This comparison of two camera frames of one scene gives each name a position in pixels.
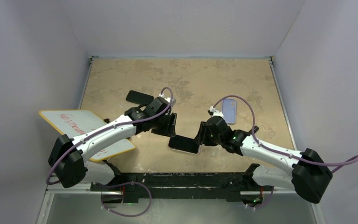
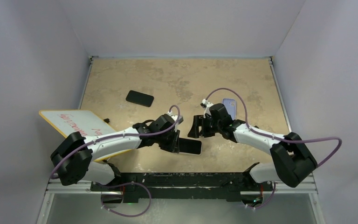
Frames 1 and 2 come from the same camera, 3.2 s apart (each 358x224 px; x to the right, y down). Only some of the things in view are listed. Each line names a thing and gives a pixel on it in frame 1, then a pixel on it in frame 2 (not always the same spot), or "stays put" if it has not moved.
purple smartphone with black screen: x=183 y=143 stays put
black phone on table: x=139 y=98 stays put
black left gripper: x=169 y=129 → x=173 y=146
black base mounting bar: x=134 y=186 stays put
